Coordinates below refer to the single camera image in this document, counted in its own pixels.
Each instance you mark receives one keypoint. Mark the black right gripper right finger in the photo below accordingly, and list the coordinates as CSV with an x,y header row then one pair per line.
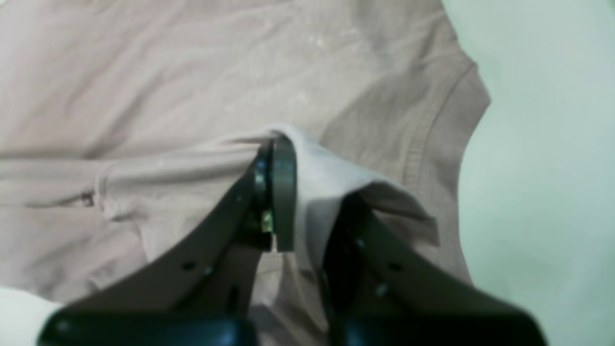
x,y
379,292

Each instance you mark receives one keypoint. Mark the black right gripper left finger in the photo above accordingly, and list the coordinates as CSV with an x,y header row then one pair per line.
x,y
198,293

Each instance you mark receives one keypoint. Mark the mauve pink T-shirt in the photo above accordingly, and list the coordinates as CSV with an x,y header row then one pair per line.
x,y
123,122

